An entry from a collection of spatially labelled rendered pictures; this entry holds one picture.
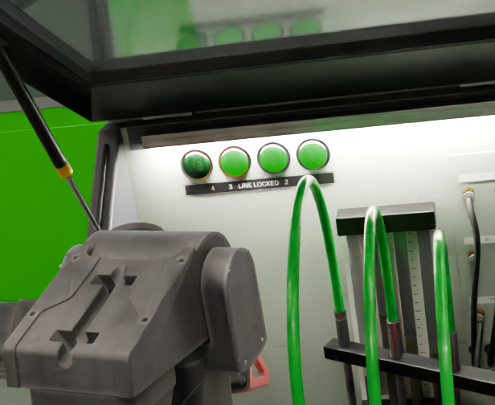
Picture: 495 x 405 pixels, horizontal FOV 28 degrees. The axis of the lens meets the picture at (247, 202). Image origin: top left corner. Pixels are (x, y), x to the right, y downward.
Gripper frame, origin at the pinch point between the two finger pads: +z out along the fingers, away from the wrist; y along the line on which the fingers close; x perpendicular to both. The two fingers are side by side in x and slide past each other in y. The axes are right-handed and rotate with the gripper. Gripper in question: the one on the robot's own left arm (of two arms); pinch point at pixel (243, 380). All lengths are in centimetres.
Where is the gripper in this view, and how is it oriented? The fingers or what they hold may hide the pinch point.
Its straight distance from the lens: 101.8
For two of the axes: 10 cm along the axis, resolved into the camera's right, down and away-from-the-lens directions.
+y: -8.6, 2.5, 4.6
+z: 5.2, 3.9, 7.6
